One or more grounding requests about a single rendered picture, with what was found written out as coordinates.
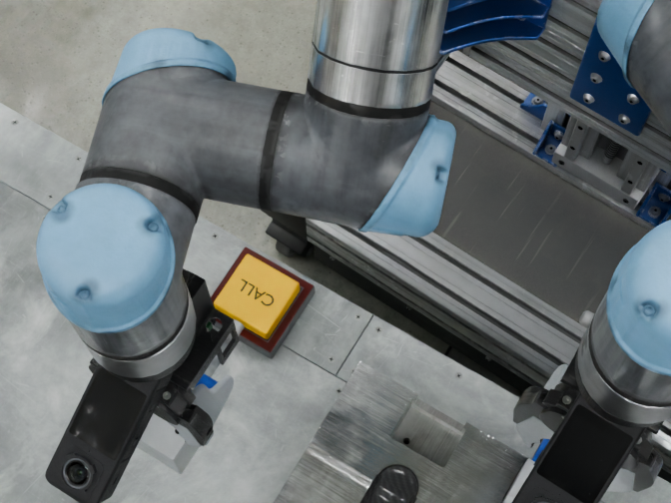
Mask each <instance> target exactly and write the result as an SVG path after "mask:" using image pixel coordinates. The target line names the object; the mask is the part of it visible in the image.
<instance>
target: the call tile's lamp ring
mask: <svg viewBox="0 0 671 503"><path fill-rule="evenodd" d="M246 254H250V255H251V256H253V257H255V258H257V259H258V260H260V261H262V262H264V263H265V264H267V265H269V266H271V267H272V268H274V269H276V270H278V271H280V272H281V273H283V274H285V275H287V276H288V277H290V278H292V279H294V280H295V281H297V282H298V283H299V284H300V286H302V287H303V288H304V289H303V291H302V292H301V294H300V295H299V297H298V298H297V300H296V301H295V303H294V304H293V306H292V307H291V309H290V310H289V312H288V314H287V315H286V317H285V318H284V320H283V321H282V323H281V324H280V326H279V327H278V329H277V330H276V332H275V333H274V335H273V337H272V338H271V340H270V341H269V343H267V342H265V341H264V340H262V339H260V338H259V337H257V336H255V335H253V334H252V333H250V332H248V331H247V330H245V329H243V330H242V332H241V333H240V335H241V336H242V337H244V338H246V339H247V340H249V341H251V342H253V343H254V344H256V345H258V346H259V347H261V348H263V349H265V350H266V351H268V352H271V351H272V350H273V348H274V347H275V345H276V344H277V342H278V341H279V339H280V338H281V336H282V335H283V333H284V331H285V330H286V328H287V327H288V325H289V324H290V322H291V321H292V319H293V318H294V316H295V315H296V313H297V311H298V310H299V308H300V307H301V305H302V304H303V302H304V301H305V299H306V298H307V296H308V295H309V293H310V291H311V290H312V288H313V287H314V286H313V285H312V284H310V283H309V282H307V281H305V280H303V279H302V278H300V277H298V276H296V275H294V274H293V273H291V272H289V271H287V270H286V269H284V268H282V267H280V266H279V265H277V264H275V263H273V262H272V261H270V260H268V259H266V258H265V257H263V256H261V255H259V254H258V253H256V252H254V251H252V250H250V249H248V248H246V247H245V248H244V249H243V251H242V252H241V254H240V255H239V257H238V258H237V260H236V261H235V263H234V264H233V266H232V267H231V269H230V270H229V271H228V273H227V274H226V276H225V277H224V279H223V280H222V282H221V283H220V285H219V286H218V288H217V289H216V291H215V292H214V294H213V295H212V296H211V300H212V303H213V306H214V301H215V300H216V298H217V297H218V295H219V294H220V292H221V291H222V289H223V288H224V286H225V285H226V284H227V282H228V281H229V279H230V278H231V276H232V275H233V273H234V272H235V270H236V269H237V267H238V266H239V264H240V263H241V261H242V260H243V258H244V257H245V255H246Z"/></svg>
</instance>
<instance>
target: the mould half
mask: <svg viewBox="0 0 671 503"><path fill-rule="evenodd" d="M418 396H419V394H417V393H416V392H414V391H412V390H410V389H409V388H407V387H405V386H403V385H402V384H400V383H398V382H397V381H395V380H393V379H391V378H390V377H388V376H386V375H384V374H383V373H381V372H379V371H377V370H376V369H374V368H372V367H371V366H369V365H367V364H365V363H364V362H362V361H360V362H359V364H358V365H357V367H356V368H355V370H354V372H353V373H352V375H351V377H350V378H349V380H348V381H347V383H346V385H345V386H344V388H343V389H342V391H341V393H340V394H339V396H338V397H337V399H336V401H335V403H334V405H333V406H332V408H331V409H330V411H329V413H328V414H327V416H326V417H325V419H324V421H323V422H322V424H321V425H320V427H319V429H318V430H317V432H316V433H315V435H314V437H313V438H312V440H311V442H310V443H309V445H308V447H307V449H306V451H305V452H304V454H303V455H302V457H301V459H300V460H299V462H298V463H297V465H296V467H295V468H294V470H293V472H292V473H291V475H290V477H289V478H288V480H287V481H286V483H285V485H284V486H283V488H282V490H281V491H280V493H279V495H278V496H277V498H276V499H275V501H274V503H360V501H361V500H362V498H363V496H364V494H365V493H366V491H367V489H368V488H369V486H370V484H371V482H372V480H373V479H374V477H375V475H376V474H377V475H378V474H379V473H380V472H381V470H383V469H384V468H385V467H388V466H390V465H402V466H405V467H407V468H409V469H410V470H411V471H412V472H413V473H414V475H415V476H416V478H417V481H418V492H417V495H416V498H417V499H416V501H415V502H414V503H501V501H502V499H503V497H504V495H505V494H506V492H507V490H508V488H509V486H510V485H511V483H512V481H513V479H514V477H515V476H516V474H517V472H518V470H519V468H520V467H521V465H522V463H525V462H526V460H527V459H528V457H526V456H525V455H523V454H521V453H519V452H518V451H516V450H514V449H512V448H511V447H509V446H507V445H506V444H504V443H502V442H500V441H499V440H497V439H495V438H493V437H492V436H490V435H488V434H486V433H485V432H483V431H481V430H480V429H478V428H476V427H474V426H473V425H471V424H469V423H467V422H466V423H465V425H464V427H463V428H464V429H466V430H465V432H464V434H463V436H462V437H461V439H460V441H459V443H458V444H457V446H456V448H455V449H454V451H453V453H452V455H451V456H450V458H449V460H448V462H447V463H446V465H445V467H444V468H442V467H440V466H439V465H437V464H435V463H433V462H432V461H430V460H428V459H427V458H425V457H423V456H422V455H420V454H418V453H416V452H415V451H413V450H411V449H410V448H408V447H406V446H405V445H403V444H401V443H399V442H398V441H396V440H394V439H393V438H391V437H390V435H391V433H392V432H393V430H394V428H395V427H396V426H397V424H398V423H399V421H400V419H401V418H402V416H403V414H404V413H405V411H406V409H407V408H408V406H409V404H410V402H411V401H412V400H413V399H414V400H416V399H417V398H418Z"/></svg>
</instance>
